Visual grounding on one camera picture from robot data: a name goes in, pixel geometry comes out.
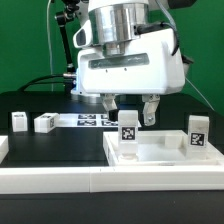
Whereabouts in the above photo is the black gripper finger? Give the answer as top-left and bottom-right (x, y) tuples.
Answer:
(101, 94), (119, 122)
(142, 94), (160, 126)

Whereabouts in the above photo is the white square table top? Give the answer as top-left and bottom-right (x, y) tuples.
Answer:
(103, 130), (224, 166)

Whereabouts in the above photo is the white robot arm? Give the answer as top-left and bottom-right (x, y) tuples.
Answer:
(72, 0), (197, 126)

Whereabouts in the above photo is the white sheet with tags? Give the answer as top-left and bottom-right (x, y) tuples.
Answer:
(54, 113), (142, 129)

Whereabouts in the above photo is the white front fence bar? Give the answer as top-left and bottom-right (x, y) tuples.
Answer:
(0, 166), (224, 194)

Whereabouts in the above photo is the white fence bar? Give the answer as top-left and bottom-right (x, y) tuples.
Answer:
(0, 136), (9, 164)
(0, 166), (224, 194)

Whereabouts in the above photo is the white left fence bar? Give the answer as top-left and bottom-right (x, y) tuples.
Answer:
(0, 136), (9, 164)

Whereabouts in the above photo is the black cable bundle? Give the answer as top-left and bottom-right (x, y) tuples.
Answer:
(17, 74), (73, 93)

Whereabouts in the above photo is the thin white cable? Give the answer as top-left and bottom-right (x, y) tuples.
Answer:
(46, 0), (55, 92)

